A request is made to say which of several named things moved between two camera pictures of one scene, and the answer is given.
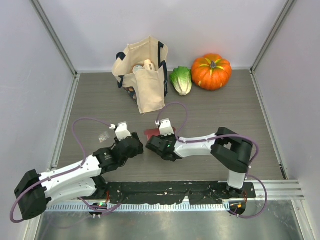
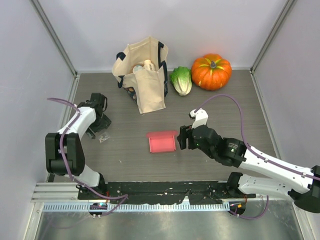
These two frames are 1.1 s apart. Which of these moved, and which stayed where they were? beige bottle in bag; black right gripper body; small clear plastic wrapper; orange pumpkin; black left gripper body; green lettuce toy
Moved: black left gripper body; black right gripper body
Stayed: orange pumpkin; beige bottle in bag; small clear plastic wrapper; green lettuce toy
